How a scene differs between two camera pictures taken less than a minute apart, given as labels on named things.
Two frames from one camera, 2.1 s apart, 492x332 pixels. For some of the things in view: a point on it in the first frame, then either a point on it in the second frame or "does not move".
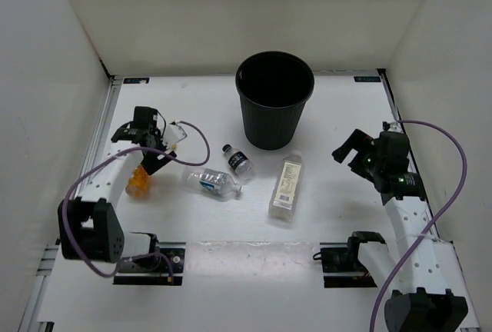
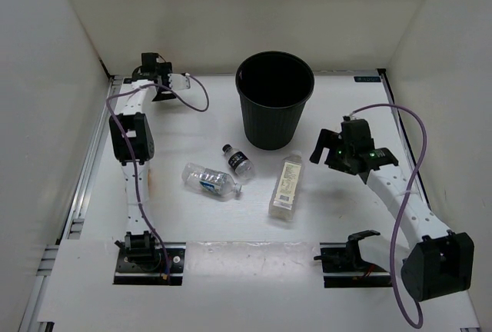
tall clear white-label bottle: [284, 196] does not move
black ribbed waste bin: [274, 87] does not move
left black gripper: [151, 164] -> [164, 70]
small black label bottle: [238, 161] does not move
